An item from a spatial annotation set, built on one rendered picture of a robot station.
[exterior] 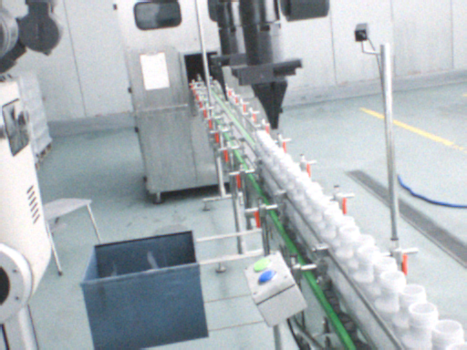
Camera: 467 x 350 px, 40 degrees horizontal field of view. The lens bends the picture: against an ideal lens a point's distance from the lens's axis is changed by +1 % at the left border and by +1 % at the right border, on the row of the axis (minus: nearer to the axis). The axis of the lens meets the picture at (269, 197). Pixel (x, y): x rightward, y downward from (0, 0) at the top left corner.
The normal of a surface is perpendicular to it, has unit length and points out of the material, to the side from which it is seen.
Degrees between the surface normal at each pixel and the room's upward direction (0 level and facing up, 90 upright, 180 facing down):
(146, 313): 90
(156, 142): 90
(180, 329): 90
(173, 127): 90
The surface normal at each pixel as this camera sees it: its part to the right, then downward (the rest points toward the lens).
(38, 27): 0.22, 0.33
